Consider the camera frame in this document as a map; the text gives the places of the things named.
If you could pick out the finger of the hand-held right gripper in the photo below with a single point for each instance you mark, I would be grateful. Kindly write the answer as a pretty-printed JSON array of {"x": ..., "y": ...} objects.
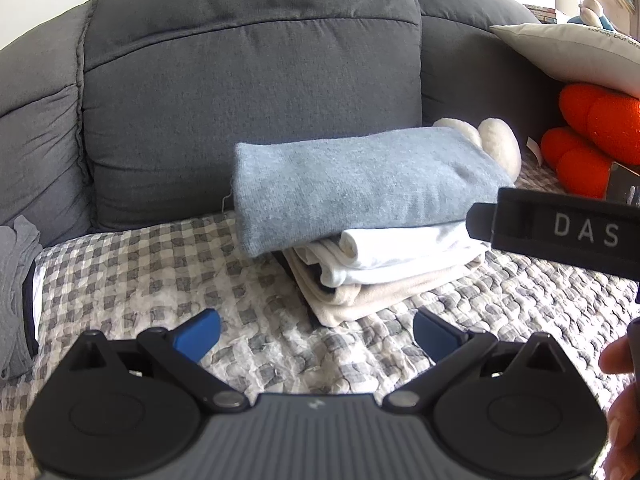
[{"x": 479, "y": 220}]

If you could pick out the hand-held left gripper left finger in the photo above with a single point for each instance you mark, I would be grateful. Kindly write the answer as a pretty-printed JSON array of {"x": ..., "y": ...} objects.
[{"x": 197, "y": 332}]

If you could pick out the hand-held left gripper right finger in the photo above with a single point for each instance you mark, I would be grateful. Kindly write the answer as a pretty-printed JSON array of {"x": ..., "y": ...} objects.
[{"x": 432, "y": 332}]

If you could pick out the grey knit sweater with print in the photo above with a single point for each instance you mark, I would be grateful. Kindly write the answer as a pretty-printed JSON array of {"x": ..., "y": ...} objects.
[{"x": 350, "y": 185}]

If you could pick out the stack of grey clothes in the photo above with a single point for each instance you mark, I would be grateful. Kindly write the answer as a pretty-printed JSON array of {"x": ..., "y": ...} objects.
[{"x": 15, "y": 285}]

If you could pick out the person's right hand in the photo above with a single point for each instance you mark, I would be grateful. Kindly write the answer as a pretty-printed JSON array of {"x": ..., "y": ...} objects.
[{"x": 614, "y": 357}]

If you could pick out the grey checkered quilted blanket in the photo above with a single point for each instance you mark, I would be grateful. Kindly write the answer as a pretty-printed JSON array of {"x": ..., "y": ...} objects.
[{"x": 275, "y": 350}]

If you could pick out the beige folded cloth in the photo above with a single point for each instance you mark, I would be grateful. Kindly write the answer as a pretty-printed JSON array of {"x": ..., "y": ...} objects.
[{"x": 360, "y": 300}]

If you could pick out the white plush toy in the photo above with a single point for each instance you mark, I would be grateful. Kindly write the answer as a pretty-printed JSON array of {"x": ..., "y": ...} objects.
[{"x": 500, "y": 140}]

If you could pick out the white folded cloth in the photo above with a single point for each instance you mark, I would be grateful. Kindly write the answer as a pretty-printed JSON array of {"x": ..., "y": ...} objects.
[{"x": 400, "y": 250}]

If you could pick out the smartphone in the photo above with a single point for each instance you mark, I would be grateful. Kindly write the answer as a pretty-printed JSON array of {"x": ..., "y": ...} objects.
[{"x": 625, "y": 182}]

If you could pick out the orange pumpkin cushion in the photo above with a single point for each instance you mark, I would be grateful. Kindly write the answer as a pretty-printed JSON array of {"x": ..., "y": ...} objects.
[{"x": 600, "y": 120}]

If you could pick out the white pillow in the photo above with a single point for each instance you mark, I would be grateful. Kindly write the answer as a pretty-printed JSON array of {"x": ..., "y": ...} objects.
[{"x": 575, "y": 52}]

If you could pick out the blue plush toy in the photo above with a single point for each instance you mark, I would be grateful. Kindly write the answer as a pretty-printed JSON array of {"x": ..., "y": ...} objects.
[{"x": 597, "y": 12}]

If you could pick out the dark grey sofa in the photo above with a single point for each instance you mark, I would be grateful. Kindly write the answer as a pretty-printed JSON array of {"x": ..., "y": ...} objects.
[{"x": 250, "y": 60}]

